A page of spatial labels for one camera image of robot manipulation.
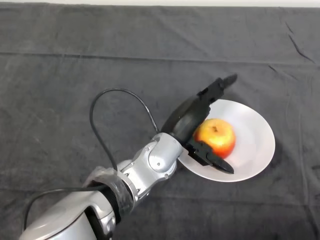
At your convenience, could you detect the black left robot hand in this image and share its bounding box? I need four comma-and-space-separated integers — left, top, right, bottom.
160, 73, 238, 175

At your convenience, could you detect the red yellow apple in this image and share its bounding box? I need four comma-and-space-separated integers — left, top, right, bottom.
192, 118, 237, 160

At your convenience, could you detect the white round plate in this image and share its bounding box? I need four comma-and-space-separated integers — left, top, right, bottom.
178, 98, 276, 183

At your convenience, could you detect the black table cloth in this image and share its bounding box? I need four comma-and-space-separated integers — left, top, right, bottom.
0, 2, 320, 240

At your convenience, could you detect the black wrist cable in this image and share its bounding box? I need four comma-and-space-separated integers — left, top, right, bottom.
21, 87, 162, 231

